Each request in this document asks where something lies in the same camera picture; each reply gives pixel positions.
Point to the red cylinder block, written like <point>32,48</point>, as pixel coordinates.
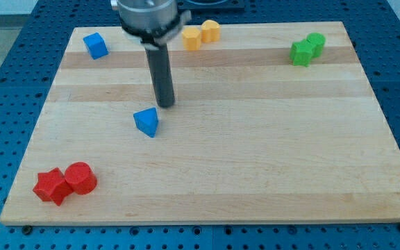
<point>80,177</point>

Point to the wooden board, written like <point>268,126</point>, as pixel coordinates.
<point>251,139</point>

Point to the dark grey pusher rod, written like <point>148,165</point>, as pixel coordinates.
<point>161,76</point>

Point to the green star block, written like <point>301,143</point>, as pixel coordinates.
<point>301,53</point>

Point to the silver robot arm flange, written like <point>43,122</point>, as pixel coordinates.
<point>151,23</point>

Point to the blue triangle block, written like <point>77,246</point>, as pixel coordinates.
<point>147,121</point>

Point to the blue cube block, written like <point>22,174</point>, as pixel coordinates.
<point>96,45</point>

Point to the red star block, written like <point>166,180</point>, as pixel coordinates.
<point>52,187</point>

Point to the green cylinder block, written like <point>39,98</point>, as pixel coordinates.
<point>318,40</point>

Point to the yellow heart block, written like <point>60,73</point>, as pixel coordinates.
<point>210,31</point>

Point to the yellow hexagon block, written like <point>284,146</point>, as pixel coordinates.
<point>191,37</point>

